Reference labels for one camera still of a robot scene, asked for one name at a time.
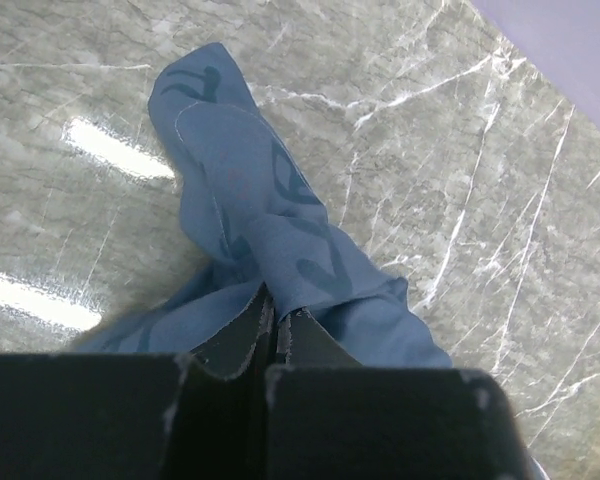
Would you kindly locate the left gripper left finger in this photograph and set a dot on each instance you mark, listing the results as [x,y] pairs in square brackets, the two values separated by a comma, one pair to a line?
[193,415]

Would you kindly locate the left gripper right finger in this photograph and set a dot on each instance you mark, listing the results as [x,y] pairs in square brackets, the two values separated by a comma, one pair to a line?
[328,417]

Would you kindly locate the blue cartoon print pillowcase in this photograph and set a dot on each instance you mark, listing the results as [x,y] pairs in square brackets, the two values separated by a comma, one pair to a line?
[247,205]

